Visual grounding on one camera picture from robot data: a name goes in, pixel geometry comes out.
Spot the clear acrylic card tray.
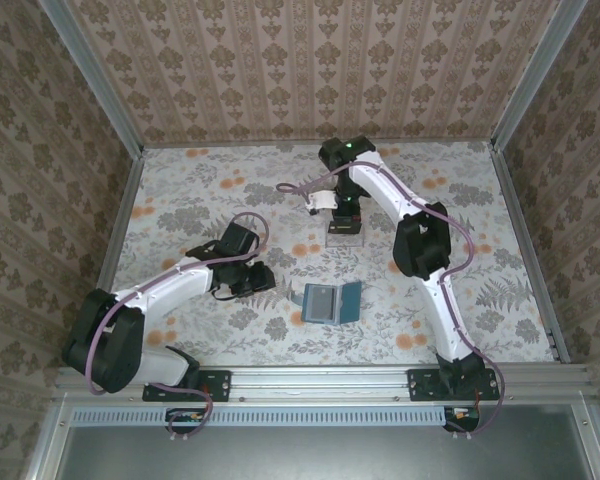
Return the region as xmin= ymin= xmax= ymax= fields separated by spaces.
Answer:
xmin=324 ymin=230 xmax=367 ymax=250

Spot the teal leather card holder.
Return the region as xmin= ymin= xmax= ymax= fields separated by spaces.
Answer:
xmin=287 ymin=280 xmax=364 ymax=326

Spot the small wiring connector board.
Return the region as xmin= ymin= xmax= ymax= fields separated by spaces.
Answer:
xmin=165 ymin=407 xmax=206 ymax=426
xmin=444 ymin=405 xmax=481 ymax=426

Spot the grey metal panel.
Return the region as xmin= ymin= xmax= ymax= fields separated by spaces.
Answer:
xmin=59 ymin=404 xmax=599 ymax=480

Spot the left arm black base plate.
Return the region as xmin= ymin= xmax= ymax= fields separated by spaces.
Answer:
xmin=142 ymin=368 xmax=231 ymax=403

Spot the aluminium mounting rail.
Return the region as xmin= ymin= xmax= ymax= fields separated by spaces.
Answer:
xmin=54 ymin=364 xmax=594 ymax=401

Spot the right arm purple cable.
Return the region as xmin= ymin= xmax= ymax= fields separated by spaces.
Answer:
xmin=275 ymin=162 xmax=506 ymax=441

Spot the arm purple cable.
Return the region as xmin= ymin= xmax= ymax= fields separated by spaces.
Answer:
xmin=87 ymin=212 xmax=272 ymax=444
xmin=275 ymin=162 xmax=506 ymax=441

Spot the aluminium side rail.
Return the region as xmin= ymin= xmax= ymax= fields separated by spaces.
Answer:
xmin=489 ymin=147 xmax=571 ymax=364
xmin=74 ymin=149 xmax=146 ymax=366

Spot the grey slotted cable duct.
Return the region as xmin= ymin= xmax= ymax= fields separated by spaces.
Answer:
xmin=72 ymin=405 xmax=481 ymax=427

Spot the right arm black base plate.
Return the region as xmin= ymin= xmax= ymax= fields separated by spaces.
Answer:
xmin=407 ymin=368 xmax=501 ymax=403

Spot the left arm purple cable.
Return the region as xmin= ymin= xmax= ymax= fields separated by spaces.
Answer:
xmin=87 ymin=212 xmax=272 ymax=444

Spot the aluminium corner post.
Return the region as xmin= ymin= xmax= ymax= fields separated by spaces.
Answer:
xmin=489 ymin=0 xmax=591 ymax=154
xmin=38 ymin=0 xmax=146 ymax=159

